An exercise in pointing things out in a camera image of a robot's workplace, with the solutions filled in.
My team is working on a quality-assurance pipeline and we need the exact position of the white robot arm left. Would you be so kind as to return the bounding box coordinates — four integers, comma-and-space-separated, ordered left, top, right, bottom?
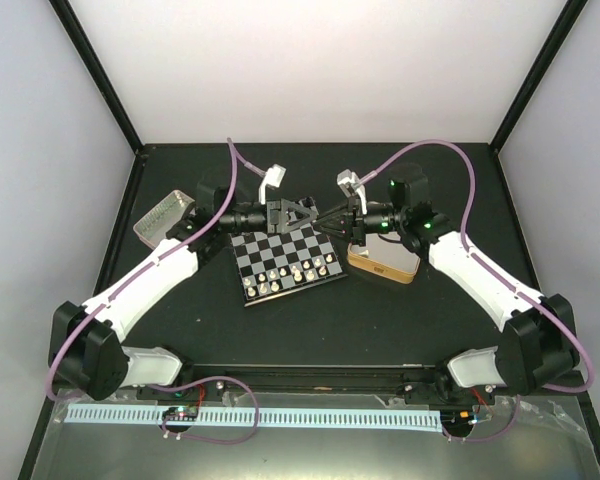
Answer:
46, 187, 317, 400

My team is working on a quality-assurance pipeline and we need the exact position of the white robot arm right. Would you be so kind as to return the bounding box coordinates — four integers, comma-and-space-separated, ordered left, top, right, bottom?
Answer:
313, 170, 580, 403

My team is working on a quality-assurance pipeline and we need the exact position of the gold metal tin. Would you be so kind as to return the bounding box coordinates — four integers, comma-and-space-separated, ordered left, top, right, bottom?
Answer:
347, 232, 420, 284

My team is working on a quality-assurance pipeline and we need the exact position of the black white chessboard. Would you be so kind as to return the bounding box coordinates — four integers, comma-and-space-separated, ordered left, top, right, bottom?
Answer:
231, 225, 346, 306

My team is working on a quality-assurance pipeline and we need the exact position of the pink metal tin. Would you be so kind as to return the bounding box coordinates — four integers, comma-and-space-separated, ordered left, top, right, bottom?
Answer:
133, 190, 194, 250

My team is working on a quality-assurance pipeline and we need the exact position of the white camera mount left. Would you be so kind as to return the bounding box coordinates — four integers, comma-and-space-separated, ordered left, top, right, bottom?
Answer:
258, 164, 286, 204

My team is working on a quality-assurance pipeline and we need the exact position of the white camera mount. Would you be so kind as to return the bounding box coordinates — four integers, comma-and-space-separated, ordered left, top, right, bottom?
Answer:
258, 164, 286, 204
337, 169, 367, 215

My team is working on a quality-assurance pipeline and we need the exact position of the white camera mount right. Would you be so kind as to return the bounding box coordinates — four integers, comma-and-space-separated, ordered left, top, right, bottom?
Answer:
337, 169, 367, 215

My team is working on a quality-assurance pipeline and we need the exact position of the black front rail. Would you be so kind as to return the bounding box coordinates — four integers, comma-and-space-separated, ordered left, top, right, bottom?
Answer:
134, 363, 521, 401

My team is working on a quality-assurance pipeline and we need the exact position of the white slotted cable duct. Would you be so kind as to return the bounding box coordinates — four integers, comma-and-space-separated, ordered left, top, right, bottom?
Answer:
64, 404, 442, 433

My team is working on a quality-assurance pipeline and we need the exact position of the black frame post left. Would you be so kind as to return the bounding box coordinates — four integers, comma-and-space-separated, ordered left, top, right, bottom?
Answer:
49, 0, 143, 153

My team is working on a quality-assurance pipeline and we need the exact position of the black frame post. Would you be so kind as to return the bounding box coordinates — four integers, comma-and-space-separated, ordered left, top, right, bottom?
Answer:
489, 0, 588, 154
49, 0, 143, 153

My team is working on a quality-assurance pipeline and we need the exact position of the black frame post right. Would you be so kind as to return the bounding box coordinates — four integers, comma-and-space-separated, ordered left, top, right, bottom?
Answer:
489, 0, 588, 154

